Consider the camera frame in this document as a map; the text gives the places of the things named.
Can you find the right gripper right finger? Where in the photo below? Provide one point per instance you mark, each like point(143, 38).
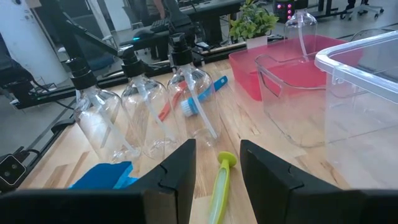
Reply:
point(311, 205)

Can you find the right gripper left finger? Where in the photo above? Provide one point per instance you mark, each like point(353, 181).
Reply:
point(124, 208)

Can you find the green dish brush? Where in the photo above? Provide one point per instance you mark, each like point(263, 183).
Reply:
point(221, 186)

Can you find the red spoon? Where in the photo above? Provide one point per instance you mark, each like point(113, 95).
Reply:
point(169, 105)

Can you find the clear pump bottle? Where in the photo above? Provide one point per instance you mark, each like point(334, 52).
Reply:
point(132, 65)
point(82, 76)
point(300, 31)
point(182, 49)

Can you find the blue dish brush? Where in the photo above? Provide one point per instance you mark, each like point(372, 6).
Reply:
point(214, 87)

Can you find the small clear plastic bin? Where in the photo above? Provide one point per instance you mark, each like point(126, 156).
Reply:
point(289, 118)

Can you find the large clear plastic bin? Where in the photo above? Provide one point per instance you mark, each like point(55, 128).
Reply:
point(367, 124)

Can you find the red plastic tray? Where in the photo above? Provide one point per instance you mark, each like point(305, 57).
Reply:
point(245, 74)

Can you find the black computer mouse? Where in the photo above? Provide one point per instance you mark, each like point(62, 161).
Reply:
point(143, 34)

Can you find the black keyboard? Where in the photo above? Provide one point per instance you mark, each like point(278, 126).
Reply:
point(160, 25)

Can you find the green plant in white pot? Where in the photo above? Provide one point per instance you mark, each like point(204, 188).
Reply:
point(253, 21)

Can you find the computer tower with lights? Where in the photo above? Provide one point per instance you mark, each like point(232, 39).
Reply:
point(283, 12)

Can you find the grey office chair base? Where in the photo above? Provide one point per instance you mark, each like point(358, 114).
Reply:
point(362, 9)

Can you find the black desk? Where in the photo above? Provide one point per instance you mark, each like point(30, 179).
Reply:
point(224, 7)

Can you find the black table-level camera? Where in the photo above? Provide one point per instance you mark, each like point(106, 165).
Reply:
point(12, 170)

